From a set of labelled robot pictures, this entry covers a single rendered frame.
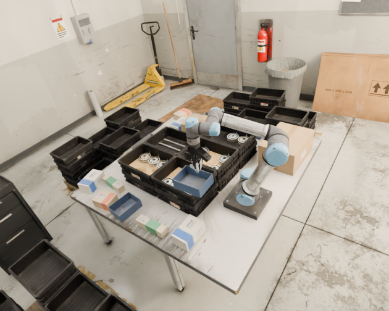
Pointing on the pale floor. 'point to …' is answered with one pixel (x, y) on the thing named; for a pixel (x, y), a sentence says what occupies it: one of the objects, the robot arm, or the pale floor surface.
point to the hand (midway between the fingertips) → (199, 171)
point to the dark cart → (10, 222)
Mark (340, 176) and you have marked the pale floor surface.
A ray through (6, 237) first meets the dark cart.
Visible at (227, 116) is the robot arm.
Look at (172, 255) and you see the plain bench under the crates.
